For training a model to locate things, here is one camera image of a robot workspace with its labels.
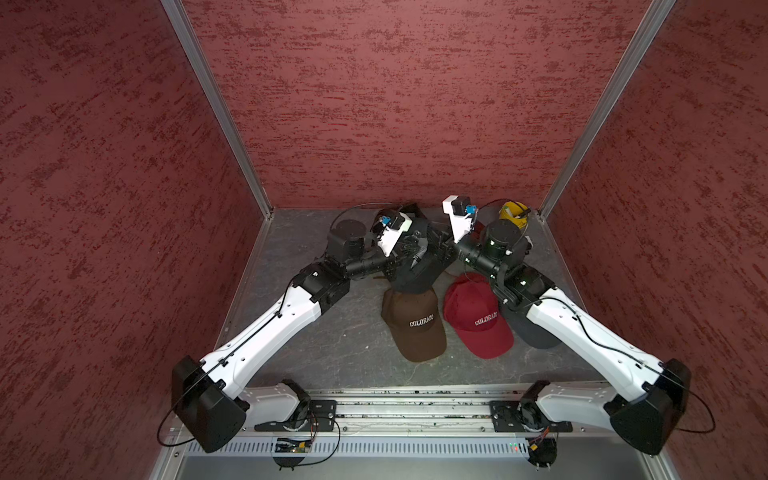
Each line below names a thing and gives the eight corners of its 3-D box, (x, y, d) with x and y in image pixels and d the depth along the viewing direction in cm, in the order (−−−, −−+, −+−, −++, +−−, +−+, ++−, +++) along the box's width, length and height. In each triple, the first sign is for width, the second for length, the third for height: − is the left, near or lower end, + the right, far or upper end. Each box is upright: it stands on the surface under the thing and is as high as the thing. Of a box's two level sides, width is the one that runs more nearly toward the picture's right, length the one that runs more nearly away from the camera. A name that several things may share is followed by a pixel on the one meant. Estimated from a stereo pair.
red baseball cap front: (449, 357, 86) (455, 345, 78) (441, 288, 101) (445, 272, 93) (504, 357, 86) (515, 345, 78) (488, 288, 101) (496, 272, 93)
